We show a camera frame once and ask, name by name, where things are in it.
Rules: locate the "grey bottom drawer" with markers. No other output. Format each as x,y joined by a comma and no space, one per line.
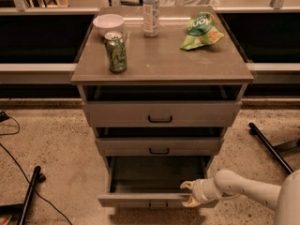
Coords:
152,182

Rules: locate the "black base leg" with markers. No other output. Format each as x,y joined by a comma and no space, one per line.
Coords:
21,210
276,150

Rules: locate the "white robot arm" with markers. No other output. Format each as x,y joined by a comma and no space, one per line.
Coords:
226,184

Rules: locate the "grey drawer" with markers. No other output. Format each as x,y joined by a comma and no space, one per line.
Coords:
152,182
159,141
158,106

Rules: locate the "clear plastic water bottle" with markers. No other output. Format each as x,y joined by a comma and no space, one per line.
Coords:
150,17

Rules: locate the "green soda can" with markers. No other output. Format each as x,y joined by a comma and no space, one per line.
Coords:
116,51

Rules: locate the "green chip bag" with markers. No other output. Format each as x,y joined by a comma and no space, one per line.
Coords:
201,32

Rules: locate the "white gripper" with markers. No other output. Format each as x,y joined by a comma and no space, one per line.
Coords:
198,191

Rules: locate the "black left base leg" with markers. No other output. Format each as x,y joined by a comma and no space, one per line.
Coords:
21,210

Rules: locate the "white bowl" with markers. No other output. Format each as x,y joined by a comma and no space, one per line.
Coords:
107,23

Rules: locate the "grey top drawer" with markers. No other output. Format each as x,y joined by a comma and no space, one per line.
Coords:
158,106

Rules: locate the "grey middle drawer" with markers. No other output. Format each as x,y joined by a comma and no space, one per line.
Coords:
159,141

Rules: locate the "black right base leg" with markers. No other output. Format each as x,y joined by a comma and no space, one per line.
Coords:
276,150

